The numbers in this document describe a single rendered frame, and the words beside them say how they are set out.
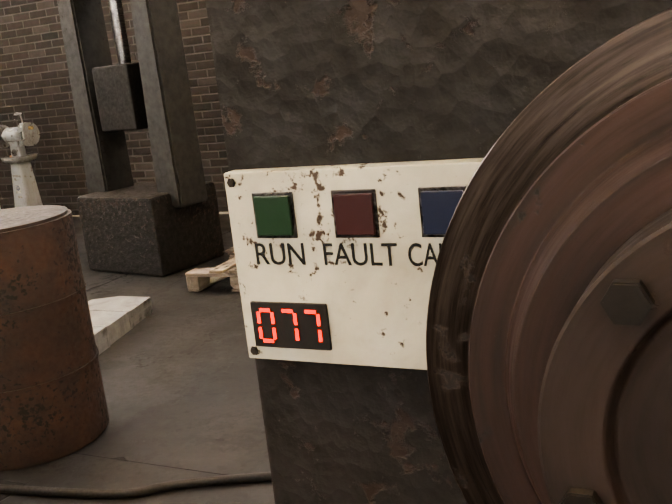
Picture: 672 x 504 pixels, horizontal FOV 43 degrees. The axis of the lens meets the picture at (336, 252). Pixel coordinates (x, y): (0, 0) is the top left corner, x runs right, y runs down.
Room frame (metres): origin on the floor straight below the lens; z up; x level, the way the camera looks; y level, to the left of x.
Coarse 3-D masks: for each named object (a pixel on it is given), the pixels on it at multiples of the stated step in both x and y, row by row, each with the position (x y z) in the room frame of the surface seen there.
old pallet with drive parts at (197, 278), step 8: (232, 248) 5.64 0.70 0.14; (232, 256) 5.61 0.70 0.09; (224, 264) 5.18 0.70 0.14; (232, 264) 5.16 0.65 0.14; (192, 272) 5.16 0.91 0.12; (200, 272) 5.13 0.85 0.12; (208, 272) 5.11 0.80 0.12; (216, 272) 5.05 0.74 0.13; (224, 272) 5.06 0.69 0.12; (232, 272) 5.00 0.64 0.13; (192, 280) 5.13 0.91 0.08; (200, 280) 5.14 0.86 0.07; (208, 280) 5.22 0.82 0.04; (216, 280) 5.31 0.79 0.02; (232, 280) 5.01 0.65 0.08; (192, 288) 5.14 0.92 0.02; (200, 288) 5.13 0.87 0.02
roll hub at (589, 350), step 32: (640, 256) 0.40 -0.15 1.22; (576, 320) 0.42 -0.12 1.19; (608, 320) 0.41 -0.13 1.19; (576, 352) 0.42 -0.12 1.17; (608, 352) 0.41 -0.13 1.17; (640, 352) 0.41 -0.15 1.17; (544, 384) 0.43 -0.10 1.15; (576, 384) 0.42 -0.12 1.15; (608, 384) 0.41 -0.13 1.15; (640, 384) 0.41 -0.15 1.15; (544, 416) 0.43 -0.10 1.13; (576, 416) 0.42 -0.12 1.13; (608, 416) 0.41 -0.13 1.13; (640, 416) 0.41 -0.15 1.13; (544, 448) 0.43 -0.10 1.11; (576, 448) 0.42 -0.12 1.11; (608, 448) 0.42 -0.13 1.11; (640, 448) 0.41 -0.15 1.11; (544, 480) 0.43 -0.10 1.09; (576, 480) 0.42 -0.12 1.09; (608, 480) 0.41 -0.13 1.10; (640, 480) 0.41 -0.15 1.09
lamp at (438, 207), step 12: (432, 192) 0.68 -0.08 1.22; (444, 192) 0.67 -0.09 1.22; (456, 192) 0.67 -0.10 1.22; (432, 204) 0.68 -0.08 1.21; (444, 204) 0.67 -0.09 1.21; (456, 204) 0.67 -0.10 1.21; (432, 216) 0.68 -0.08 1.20; (444, 216) 0.67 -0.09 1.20; (432, 228) 0.68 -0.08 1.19; (444, 228) 0.67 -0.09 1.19
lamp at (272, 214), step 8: (256, 200) 0.75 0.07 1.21; (264, 200) 0.75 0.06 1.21; (272, 200) 0.75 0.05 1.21; (280, 200) 0.74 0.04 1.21; (288, 200) 0.74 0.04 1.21; (256, 208) 0.75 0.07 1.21; (264, 208) 0.75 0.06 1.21; (272, 208) 0.75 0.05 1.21; (280, 208) 0.74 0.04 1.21; (288, 208) 0.74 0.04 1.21; (256, 216) 0.75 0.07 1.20; (264, 216) 0.75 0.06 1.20; (272, 216) 0.75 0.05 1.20; (280, 216) 0.74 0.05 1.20; (288, 216) 0.74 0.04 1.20; (264, 224) 0.75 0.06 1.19; (272, 224) 0.75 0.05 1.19; (280, 224) 0.74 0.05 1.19; (288, 224) 0.74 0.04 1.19; (264, 232) 0.75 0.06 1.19; (272, 232) 0.75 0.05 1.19; (280, 232) 0.74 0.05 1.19; (288, 232) 0.74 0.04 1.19
